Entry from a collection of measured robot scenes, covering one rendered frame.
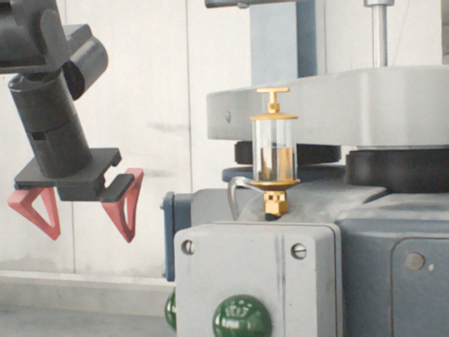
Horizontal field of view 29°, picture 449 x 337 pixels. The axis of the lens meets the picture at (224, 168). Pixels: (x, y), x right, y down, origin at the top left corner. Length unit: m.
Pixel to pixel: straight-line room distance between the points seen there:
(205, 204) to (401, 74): 0.39
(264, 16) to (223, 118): 4.65
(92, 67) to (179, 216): 0.18
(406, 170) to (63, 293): 6.32
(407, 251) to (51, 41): 0.50
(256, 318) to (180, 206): 0.52
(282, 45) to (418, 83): 4.92
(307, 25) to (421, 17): 0.73
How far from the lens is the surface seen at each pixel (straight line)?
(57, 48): 0.88
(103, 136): 6.55
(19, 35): 0.86
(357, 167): 0.59
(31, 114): 0.90
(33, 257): 6.99
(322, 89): 0.65
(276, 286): 0.43
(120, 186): 0.92
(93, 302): 6.70
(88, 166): 0.93
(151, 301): 6.46
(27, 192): 0.98
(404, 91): 0.57
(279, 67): 5.49
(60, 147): 0.91
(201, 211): 0.92
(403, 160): 0.57
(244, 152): 0.95
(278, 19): 5.51
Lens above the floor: 1.38
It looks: 3 degrees down
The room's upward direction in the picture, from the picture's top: 2 degrees counter-clockwise
